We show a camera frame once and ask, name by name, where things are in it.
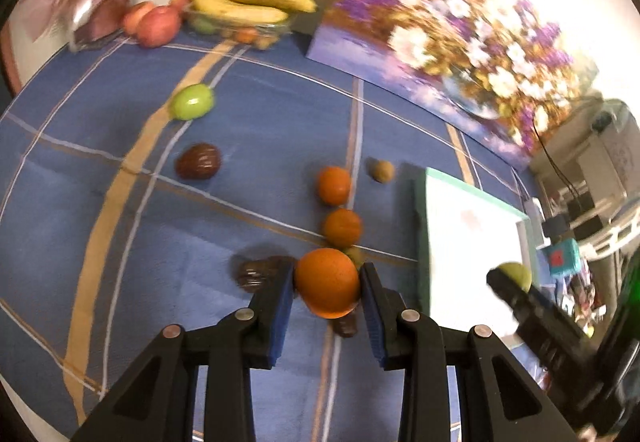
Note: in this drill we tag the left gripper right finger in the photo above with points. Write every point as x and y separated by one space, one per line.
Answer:
498 399

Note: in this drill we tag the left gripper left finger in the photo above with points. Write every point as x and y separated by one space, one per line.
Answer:
154 399

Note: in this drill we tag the orange tangerine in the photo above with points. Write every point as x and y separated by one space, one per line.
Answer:
333 186
342 228
328 282

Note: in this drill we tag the large green apple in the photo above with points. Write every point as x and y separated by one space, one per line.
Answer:
519 273

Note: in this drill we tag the dark wrinkled date long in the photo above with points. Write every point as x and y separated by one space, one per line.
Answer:
347 325

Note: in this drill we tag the dark wrinkled date wide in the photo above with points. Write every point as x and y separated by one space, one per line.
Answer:
251 275

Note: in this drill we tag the olive green small fruit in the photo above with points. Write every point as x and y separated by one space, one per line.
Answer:
355 255

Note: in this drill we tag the teal white shallow tray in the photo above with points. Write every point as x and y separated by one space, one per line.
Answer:
463 233

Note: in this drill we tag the teal toy box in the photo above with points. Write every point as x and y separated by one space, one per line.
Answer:
563 258

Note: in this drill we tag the black power adapter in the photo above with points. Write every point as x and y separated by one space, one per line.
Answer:
555 226

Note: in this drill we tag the brown kiwi near tray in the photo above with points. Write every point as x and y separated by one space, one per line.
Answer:
382 171

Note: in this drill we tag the orange tangerine top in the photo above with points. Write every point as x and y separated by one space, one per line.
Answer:
333 186

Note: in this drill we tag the white power strip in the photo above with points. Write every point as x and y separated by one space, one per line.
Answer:
532 209

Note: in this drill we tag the dark avocado far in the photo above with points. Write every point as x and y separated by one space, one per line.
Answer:
199 162

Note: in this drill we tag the blue plaid tablecloth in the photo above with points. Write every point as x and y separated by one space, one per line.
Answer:
103 244

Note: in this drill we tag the small green apple far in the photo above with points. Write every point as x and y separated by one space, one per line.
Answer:
192 102

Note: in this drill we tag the clear glass fruit bowl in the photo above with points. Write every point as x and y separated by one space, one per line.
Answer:
259 36

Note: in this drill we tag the red apple front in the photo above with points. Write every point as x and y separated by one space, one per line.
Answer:
158 27

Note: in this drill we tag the floral oil painting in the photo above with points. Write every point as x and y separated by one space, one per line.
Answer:
502 71

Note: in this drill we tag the yellow banana lower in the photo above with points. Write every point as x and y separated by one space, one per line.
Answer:
237 13

